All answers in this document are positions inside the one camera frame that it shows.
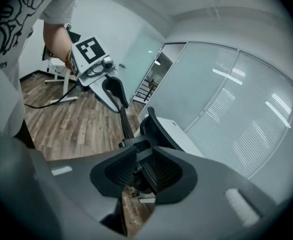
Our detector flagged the white desk with monitor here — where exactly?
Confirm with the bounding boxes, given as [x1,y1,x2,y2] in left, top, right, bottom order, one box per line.
[44,57,80,103]

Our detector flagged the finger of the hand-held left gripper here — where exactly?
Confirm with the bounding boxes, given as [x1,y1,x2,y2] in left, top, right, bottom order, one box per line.
[90,80,123,114]
[105,75,130,110]

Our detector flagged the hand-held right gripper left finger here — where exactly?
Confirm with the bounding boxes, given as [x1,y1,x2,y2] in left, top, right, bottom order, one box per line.
[28,145,140,237]

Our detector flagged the person's dark trousers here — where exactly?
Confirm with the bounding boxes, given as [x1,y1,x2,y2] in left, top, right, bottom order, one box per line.
[13,118,36,150]

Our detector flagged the person's left forearm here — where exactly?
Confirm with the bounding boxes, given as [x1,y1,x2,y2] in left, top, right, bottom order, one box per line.
[42,21,74,69]

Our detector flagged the amber bead bracelet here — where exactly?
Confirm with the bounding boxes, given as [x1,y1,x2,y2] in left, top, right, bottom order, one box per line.
[63,49,74,76]

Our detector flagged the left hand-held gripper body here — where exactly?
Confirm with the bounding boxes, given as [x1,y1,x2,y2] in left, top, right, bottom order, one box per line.
[70,35,117,87]

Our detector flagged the black office chair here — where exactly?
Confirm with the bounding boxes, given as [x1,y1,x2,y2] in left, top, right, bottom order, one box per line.
[118,105,187,202]

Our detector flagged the black stair railing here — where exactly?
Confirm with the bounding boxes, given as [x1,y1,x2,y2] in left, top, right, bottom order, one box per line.
[135,77,162,102]

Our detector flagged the white rectangular desk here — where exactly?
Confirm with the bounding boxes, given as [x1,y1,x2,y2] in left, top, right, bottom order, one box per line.
[158,116,205,159]

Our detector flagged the person in white printed shirt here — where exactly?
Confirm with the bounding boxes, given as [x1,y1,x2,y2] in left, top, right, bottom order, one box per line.
[0,0,82,138]

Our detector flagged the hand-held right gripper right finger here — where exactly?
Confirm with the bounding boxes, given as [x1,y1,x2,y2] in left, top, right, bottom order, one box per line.
[133,145,287,240]

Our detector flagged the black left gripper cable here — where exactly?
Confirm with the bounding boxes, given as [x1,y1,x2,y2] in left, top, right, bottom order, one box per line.
[23,82,80,110]

